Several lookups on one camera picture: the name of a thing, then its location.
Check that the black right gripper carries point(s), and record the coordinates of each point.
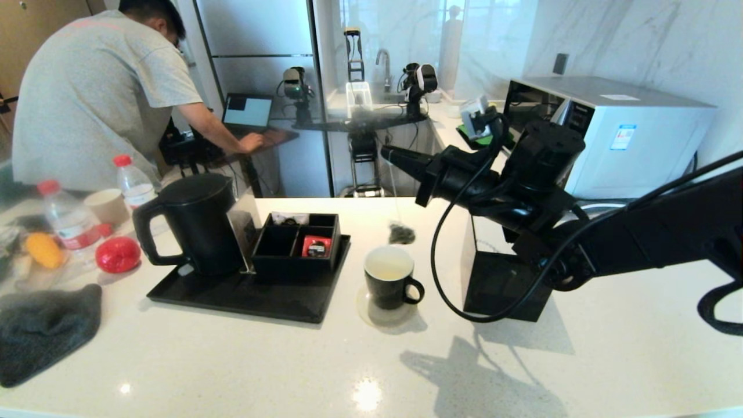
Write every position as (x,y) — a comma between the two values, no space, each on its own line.
(464,177)

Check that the grey tea bag packets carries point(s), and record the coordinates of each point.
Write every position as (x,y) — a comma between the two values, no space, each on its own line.
(401,234)

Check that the black electric kettle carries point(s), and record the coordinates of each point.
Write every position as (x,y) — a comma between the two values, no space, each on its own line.
(200,232)

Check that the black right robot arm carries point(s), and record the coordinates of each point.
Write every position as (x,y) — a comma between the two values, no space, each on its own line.
(667,238)

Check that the green tray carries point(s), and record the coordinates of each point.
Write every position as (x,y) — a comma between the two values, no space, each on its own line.
(463,131)

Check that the white bowl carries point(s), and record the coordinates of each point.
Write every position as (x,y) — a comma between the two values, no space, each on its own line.
(454,111)

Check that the clear plastic rack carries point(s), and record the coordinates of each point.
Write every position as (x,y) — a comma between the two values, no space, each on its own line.
(359,98)

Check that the chrome kitchen faucet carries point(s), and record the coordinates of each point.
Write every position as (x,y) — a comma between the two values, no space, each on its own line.
(384,64)

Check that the red coffee sachet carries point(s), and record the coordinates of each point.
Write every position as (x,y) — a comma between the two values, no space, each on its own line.
(316,246)

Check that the black mug white inside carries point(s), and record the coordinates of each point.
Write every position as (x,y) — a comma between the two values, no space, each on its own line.
(386,293)

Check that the brown wooden desk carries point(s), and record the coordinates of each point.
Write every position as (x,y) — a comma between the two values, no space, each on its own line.
(273,139)

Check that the black tissue box white lid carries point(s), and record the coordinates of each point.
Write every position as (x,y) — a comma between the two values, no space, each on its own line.
(493,284)

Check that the black compartment organizer box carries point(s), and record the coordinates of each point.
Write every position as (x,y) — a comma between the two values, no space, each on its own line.
(290,270)

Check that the round white coaster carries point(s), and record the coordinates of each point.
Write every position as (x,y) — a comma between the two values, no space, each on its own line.
(377,319)

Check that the black laptop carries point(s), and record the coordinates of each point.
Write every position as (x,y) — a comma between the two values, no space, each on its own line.
(248,110)

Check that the clear acrylic sign stand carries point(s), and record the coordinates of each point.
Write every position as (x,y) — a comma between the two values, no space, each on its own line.
(244,223)

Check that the silver refrigerator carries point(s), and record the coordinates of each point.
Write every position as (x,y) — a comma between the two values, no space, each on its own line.
(255,29)

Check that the black serving tray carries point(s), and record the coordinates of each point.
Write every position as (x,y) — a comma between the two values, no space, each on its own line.
(261,302)

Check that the silver microwave oven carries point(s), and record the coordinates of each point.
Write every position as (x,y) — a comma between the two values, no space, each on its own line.
(638,145)

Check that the clear water bottle red cap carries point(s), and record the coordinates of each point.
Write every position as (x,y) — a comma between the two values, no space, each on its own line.
(69,223)
(134,186)

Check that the red foil ball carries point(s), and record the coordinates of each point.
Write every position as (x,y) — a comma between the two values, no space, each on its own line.
(119,255)

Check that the brown paper cup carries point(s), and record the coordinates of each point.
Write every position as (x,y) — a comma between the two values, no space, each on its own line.
(107,208)

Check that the red toy chili pepper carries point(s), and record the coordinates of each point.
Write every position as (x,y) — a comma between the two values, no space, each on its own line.
(104,230)

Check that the person in grey t-shirt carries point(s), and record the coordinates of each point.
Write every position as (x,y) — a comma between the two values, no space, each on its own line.
(98,98)

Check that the dark grey fuzzy towel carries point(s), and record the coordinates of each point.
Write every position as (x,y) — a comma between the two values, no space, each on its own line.
(40,331)

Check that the white framed wrist camera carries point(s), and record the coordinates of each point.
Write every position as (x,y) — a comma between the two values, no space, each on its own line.
(477,116)

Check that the black upright frame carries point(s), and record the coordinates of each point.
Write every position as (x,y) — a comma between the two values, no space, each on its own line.
(354,64)

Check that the grey camera head green light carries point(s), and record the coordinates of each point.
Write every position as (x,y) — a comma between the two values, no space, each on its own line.
(296,87)

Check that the black wall outlet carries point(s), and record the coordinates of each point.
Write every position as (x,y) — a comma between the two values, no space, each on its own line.
(559,65)

